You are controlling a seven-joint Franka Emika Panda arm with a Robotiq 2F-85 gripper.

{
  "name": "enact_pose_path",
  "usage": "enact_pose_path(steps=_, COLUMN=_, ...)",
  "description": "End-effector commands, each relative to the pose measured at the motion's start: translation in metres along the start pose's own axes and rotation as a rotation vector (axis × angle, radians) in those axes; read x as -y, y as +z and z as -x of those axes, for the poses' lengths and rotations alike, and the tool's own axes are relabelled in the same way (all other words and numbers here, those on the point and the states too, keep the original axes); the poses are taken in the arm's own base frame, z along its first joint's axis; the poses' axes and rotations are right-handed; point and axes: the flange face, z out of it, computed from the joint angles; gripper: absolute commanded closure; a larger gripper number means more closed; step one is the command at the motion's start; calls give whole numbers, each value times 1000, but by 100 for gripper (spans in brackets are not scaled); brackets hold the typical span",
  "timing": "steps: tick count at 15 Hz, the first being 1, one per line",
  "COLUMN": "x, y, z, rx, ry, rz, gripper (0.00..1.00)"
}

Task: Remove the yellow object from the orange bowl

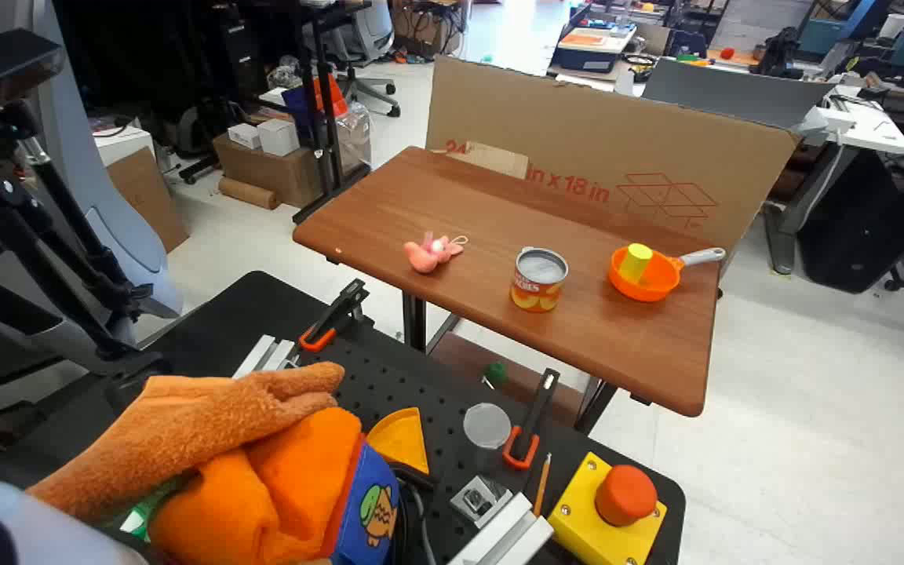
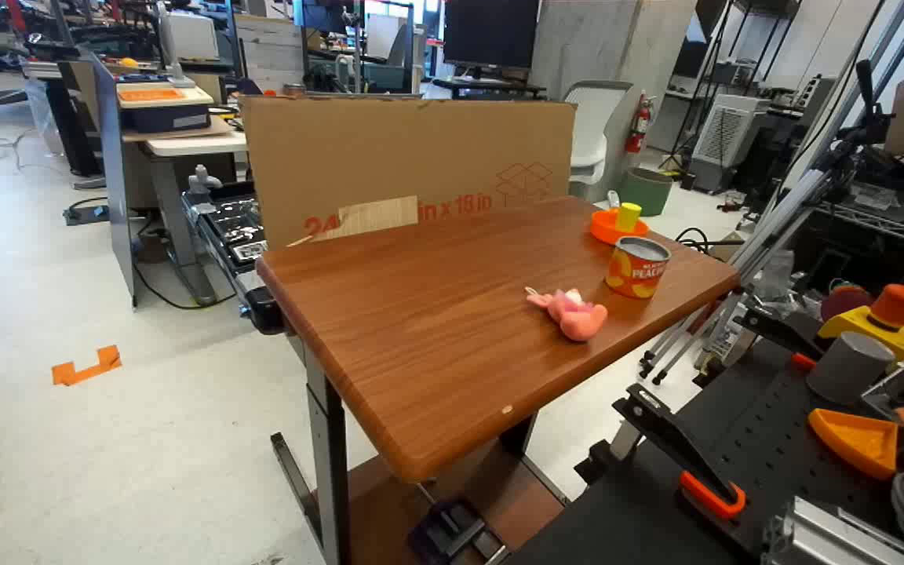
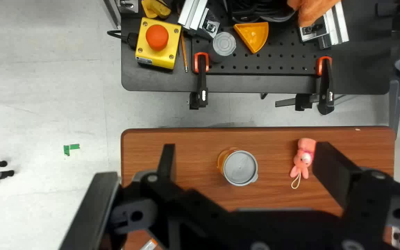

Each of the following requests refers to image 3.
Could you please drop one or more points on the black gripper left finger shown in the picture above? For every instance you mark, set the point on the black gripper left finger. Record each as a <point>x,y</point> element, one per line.
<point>167,162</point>

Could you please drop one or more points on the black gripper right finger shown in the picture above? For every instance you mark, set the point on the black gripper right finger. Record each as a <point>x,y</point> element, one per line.
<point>336,172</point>

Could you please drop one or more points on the pink plush toy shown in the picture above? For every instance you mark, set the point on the pink plush toy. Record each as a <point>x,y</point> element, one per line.
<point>302,161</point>

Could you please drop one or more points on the brown wooden table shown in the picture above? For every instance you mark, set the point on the brown wooden table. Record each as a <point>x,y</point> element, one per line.
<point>257,189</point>

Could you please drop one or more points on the orange black clamp right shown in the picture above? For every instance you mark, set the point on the orange black clamp right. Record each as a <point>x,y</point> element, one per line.
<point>323,93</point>

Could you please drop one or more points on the orange black clamp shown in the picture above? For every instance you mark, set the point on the orange black clamp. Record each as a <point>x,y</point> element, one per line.
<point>199,97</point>
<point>323,93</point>

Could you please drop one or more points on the orange black clamp left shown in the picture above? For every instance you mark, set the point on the orange black clamp left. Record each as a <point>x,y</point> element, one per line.
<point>199,97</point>

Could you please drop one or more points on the silver can with orange label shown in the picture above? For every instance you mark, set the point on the silver can with orange label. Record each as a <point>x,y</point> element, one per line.
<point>238,166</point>

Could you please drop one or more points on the green tape mark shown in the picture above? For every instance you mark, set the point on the green tape mark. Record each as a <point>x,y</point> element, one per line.
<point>68,148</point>

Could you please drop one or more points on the yellow emergency stop box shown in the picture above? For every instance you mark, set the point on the yellow emergency stop box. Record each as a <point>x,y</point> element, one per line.
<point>157,43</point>

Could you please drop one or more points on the pencil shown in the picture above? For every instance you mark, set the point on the pencil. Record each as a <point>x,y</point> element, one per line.
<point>184,52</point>

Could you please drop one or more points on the grey round disc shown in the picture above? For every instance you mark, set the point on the grey round disc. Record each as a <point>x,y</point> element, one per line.
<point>224,43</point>

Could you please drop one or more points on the black perforated cart top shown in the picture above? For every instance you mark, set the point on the black perforated cart top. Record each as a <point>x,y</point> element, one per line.
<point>285,64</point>

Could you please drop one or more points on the yellow wedge piece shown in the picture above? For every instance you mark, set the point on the yellow wedge piece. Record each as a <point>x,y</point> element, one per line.
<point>255,34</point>

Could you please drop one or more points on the aluminium extrusion bracket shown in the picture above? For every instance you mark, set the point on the aluminium extrusion bracket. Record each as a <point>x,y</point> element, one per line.
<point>196,16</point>

